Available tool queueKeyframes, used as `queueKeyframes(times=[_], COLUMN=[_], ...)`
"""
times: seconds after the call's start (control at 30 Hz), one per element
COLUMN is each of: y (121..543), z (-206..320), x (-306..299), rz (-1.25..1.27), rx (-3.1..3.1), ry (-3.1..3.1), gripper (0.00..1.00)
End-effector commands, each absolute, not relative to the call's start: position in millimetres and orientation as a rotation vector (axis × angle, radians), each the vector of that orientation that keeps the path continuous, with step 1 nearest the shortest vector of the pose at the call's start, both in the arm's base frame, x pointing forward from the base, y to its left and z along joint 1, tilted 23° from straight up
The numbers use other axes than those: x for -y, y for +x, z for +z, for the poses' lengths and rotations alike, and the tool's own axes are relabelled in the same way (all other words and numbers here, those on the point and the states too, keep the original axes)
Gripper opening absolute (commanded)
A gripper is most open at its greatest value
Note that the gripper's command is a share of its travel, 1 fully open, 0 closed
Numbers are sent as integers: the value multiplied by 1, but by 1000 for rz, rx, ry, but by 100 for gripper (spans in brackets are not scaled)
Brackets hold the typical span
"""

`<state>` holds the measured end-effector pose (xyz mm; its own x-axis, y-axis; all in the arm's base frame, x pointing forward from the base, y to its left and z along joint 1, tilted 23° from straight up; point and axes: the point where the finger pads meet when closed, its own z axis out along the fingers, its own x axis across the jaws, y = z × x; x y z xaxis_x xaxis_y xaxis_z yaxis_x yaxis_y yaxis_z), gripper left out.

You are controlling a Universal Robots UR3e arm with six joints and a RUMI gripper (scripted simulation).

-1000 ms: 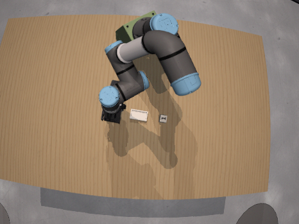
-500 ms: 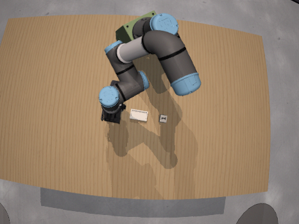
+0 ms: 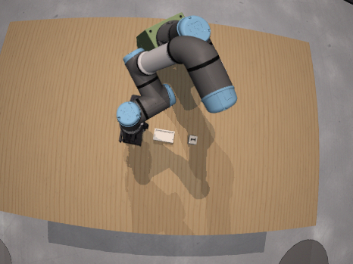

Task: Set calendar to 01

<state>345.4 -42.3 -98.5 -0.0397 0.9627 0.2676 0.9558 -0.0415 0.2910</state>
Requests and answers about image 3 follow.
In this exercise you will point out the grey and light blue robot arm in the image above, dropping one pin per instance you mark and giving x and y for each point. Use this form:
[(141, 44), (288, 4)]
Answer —
[(190, 44)]

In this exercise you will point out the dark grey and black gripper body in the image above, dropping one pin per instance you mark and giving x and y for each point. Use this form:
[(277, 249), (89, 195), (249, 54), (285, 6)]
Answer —
[(131, 140)]

